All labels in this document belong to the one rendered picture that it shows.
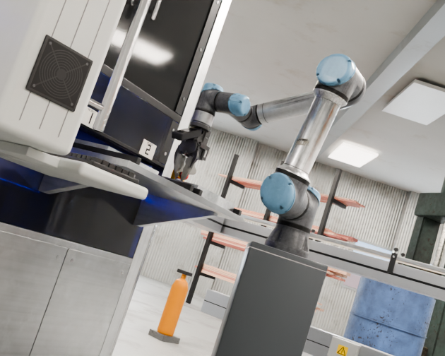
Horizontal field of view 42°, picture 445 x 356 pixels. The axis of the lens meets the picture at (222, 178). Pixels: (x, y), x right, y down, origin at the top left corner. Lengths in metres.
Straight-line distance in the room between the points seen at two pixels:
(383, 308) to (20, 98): 4.22
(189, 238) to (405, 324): 7.26
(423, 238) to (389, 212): 4.77
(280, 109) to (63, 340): 1.13
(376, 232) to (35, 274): 10.54
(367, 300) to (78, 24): 4.22
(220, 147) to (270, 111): 9.88
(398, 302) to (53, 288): 3.47
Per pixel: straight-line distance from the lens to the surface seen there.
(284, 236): 1.90
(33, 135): 1.21
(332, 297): 12.01
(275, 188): 1.80
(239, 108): 2.02
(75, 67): 1.25
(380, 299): 5.09
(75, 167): 1.29
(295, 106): 2.06
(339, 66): 1.87
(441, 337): 6.92
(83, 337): 2.32
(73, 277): 2.17
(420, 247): 7.57
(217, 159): 11.92
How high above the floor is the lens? 0.69
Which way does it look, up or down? 8 degrees up
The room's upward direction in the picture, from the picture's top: 18 degrees clockwise
